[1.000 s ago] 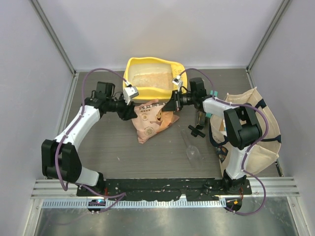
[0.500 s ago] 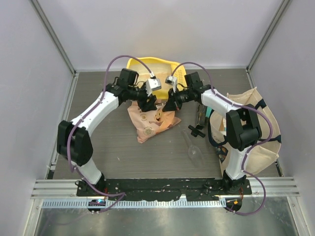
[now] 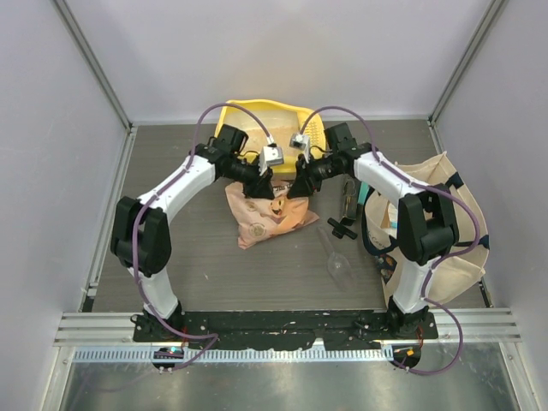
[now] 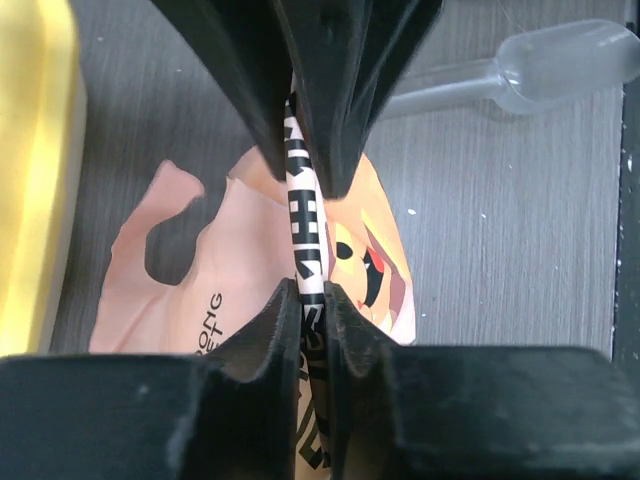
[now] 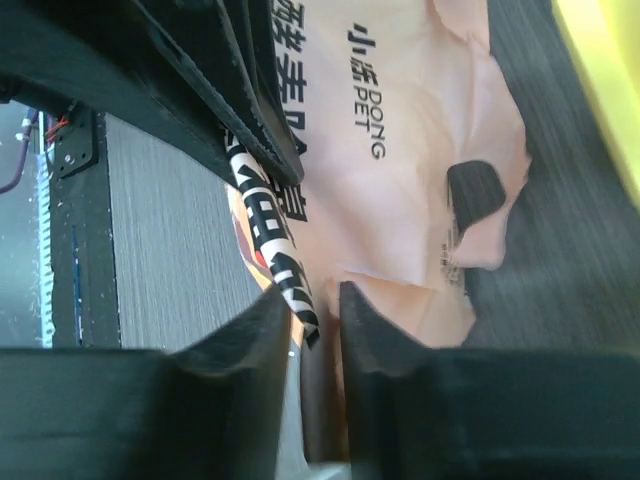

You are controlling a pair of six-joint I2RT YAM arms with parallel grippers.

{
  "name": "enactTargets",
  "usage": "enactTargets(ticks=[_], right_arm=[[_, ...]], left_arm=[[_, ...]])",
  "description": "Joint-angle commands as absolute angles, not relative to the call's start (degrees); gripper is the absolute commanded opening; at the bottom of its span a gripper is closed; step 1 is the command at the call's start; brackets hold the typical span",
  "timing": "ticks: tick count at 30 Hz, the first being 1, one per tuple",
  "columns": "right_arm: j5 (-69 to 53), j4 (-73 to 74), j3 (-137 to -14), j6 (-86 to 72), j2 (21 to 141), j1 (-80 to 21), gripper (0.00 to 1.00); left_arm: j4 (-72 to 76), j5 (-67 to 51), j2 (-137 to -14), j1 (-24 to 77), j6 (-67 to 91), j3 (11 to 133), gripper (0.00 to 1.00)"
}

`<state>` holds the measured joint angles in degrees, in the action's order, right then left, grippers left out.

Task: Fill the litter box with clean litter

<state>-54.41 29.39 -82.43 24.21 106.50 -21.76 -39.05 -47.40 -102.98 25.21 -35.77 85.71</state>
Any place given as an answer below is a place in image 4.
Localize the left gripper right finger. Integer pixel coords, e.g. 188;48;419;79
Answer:
326;283;639;479

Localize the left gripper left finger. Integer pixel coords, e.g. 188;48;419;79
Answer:
1;280;302;479

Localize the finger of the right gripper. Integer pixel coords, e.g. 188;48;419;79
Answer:
274;1;443;198
153;0;292;181

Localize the pink cat litter bag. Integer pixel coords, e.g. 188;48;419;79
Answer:
90;95;415;479

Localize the clear plastic scoop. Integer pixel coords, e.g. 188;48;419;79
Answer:
380;19;639;119

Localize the yellow litter box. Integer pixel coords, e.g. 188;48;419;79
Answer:
1;0;87;356

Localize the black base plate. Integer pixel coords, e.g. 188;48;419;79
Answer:
612;80;639;381

